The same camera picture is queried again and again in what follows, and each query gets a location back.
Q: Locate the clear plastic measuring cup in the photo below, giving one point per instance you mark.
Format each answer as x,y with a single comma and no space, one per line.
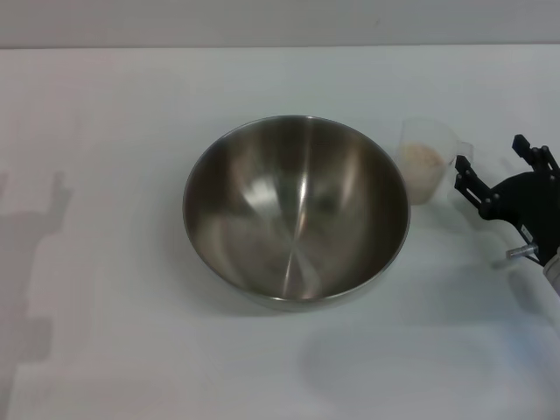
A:
437,135

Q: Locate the stainless steel mixing bowl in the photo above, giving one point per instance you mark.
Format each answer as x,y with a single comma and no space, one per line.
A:
297,219

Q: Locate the white rice grains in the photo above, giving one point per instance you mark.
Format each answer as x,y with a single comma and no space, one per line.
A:
422,175

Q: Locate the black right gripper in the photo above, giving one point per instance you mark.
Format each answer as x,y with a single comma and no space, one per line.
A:
531,205

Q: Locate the silver metal connector stub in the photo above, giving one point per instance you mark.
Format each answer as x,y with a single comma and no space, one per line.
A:
520,250

